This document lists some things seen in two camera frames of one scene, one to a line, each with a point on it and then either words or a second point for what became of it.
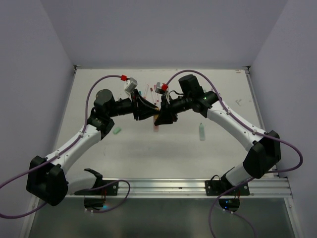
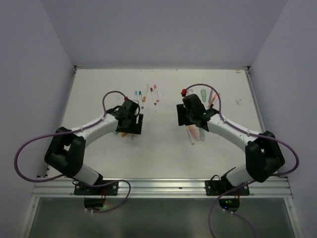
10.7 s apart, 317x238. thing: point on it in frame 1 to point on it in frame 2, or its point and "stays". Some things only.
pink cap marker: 155,90 stays
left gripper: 145,109 to 135,128
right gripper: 167,114 to 181,109
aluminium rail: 156,187 stays
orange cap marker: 146,90 stays
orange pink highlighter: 155,128 to 195,131
